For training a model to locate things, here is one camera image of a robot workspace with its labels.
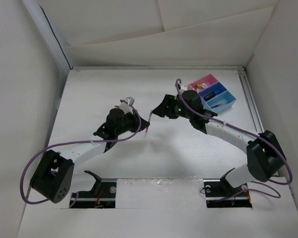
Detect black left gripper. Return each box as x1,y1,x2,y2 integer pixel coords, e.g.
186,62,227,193
115,110,149,136

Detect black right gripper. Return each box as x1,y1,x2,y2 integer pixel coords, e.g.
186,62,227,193
151,94,193,119

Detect pink gel pen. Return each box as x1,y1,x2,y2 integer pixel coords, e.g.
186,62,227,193
145,110,152,138

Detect white eraser with label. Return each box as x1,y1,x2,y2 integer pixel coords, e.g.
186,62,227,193
201,83,208,89

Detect purple cap black highlighter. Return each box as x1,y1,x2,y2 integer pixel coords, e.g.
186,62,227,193
204,91,216,101

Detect orange gel pen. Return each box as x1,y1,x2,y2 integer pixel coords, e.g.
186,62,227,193
211,103,225,109

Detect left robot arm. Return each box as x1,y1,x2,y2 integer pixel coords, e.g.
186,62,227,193
30,108,150,203

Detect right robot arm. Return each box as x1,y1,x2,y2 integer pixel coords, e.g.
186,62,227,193
153,90,287,195

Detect pink storage bin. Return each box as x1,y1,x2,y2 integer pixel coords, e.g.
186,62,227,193
188,74,218,93

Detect dark blue storage bin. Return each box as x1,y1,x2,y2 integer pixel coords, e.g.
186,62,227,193
198,82,227,102

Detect light blue storage bin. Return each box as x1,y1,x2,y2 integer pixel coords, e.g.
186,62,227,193
202,91,236,114

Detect white foam board front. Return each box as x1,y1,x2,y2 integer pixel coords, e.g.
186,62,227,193
18,178,298,238

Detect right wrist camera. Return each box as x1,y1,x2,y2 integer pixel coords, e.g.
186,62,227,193
175,83,188,94

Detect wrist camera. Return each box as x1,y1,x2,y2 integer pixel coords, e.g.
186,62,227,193
175,83,188,94
119,97,135,114

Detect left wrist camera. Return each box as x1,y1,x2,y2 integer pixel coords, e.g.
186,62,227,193
119,97,135,114

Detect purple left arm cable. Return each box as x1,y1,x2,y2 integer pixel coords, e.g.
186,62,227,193
19,99,143,208

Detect aluminium rail right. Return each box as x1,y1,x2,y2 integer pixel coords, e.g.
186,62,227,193
237,66,264,132

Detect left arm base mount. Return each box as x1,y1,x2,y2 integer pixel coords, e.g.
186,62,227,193
69,171,117,209

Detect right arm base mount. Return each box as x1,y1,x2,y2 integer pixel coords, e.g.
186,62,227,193
200,178,252,208

